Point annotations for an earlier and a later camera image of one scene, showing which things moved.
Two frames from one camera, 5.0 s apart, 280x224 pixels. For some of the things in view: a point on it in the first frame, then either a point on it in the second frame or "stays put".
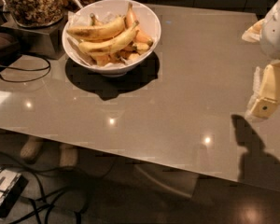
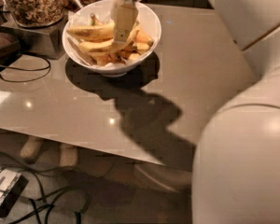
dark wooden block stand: (47, 41) stays put
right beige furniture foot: (68, 156) stays put
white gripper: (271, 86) -> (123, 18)
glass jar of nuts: (35, 6) stays put
